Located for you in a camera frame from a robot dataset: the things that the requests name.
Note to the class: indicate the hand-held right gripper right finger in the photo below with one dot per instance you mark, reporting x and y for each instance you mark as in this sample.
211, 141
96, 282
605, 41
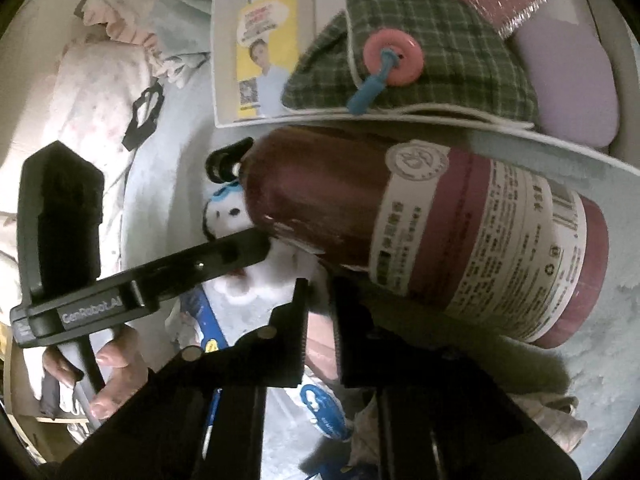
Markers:
352, 340

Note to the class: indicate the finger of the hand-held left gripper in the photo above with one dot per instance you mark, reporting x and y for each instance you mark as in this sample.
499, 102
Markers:
215, 260

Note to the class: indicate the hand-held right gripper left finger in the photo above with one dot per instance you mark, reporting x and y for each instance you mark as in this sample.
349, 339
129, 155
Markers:
290, 340

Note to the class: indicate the white plush dog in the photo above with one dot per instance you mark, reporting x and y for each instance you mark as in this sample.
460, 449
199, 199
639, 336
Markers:
227, 217

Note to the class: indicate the maroon pump bottle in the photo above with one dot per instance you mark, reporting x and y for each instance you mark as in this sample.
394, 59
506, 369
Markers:
320, 200

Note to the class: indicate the white cardboard box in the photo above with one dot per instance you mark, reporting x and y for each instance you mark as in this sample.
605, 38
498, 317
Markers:
230, 60

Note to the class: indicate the yellow and white small box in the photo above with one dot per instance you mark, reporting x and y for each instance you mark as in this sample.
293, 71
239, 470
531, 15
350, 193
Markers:
270, 35

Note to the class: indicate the pastel rounded soft pad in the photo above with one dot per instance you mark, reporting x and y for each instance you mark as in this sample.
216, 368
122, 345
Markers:
565, 85

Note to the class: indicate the person's left hand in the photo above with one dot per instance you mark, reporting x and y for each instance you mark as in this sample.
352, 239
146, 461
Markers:
122, 360

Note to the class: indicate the black plastic clip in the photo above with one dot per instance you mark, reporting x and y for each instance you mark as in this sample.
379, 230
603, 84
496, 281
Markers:
145, 130

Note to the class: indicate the grey blanket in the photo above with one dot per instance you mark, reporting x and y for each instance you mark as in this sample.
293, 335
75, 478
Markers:
185, 20

